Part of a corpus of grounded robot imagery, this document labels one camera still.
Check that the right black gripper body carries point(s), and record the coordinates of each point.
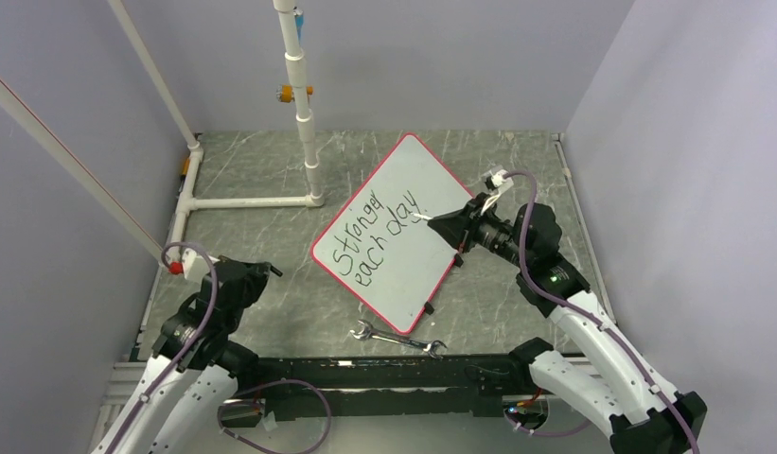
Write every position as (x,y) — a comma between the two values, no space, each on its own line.
(476,220)

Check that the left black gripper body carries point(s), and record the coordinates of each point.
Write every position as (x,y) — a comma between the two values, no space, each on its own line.
(255,285)

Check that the red framed whiteboard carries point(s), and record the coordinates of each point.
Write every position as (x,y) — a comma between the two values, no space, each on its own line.
(391,261)

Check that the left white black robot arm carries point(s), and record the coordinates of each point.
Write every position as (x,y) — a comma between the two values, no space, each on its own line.
(194,366)

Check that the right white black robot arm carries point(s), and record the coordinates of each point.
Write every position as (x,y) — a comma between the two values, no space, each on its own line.
(636,408)

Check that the silver double ended wrench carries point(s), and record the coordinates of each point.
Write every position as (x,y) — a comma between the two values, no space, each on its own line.
(366,331)

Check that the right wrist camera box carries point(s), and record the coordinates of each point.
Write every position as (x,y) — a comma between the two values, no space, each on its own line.
(497,181)

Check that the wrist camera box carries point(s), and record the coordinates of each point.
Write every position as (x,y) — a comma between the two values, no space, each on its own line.
(191,266)
(497,181)

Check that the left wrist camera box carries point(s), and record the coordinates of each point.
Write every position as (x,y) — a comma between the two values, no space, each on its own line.
(191,266)

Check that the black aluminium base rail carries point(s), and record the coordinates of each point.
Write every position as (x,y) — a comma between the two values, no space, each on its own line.
(484,385)

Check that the white pvc pipe frame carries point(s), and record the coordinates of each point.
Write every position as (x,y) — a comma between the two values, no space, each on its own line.
(296,92)

